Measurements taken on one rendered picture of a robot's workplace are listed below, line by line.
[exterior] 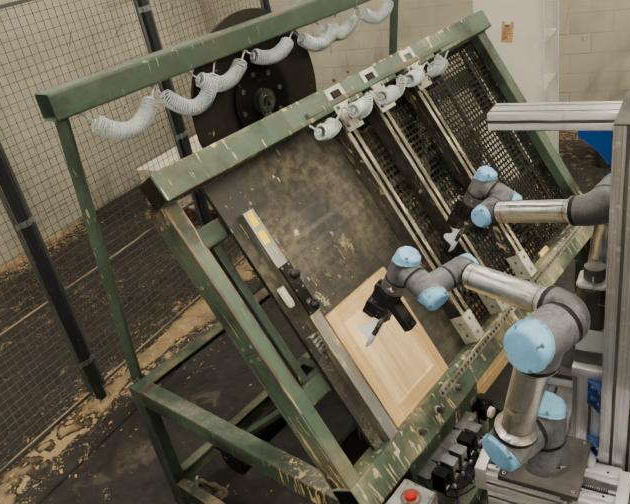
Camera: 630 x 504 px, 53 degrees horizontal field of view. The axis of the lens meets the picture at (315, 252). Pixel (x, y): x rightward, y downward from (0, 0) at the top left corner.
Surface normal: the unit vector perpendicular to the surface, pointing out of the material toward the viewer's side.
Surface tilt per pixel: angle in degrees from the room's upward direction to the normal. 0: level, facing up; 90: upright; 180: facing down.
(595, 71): 90
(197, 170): 59
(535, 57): 90
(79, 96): 90
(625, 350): 90
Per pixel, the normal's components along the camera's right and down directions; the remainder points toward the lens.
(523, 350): -0.80, 0.30
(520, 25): -0.49, 0.49
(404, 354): 0.56, -0.29
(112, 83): 0.76, 0.18
